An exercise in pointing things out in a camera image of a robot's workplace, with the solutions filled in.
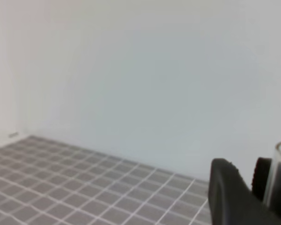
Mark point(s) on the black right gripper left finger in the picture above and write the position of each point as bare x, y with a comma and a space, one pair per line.
230, 200

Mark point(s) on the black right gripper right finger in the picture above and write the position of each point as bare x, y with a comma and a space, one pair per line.
260, 177

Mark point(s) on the clear glass test tube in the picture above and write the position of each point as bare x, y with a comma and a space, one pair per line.
272, 197

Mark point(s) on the grey checkered tablecloth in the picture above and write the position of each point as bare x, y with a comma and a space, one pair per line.
44, 182

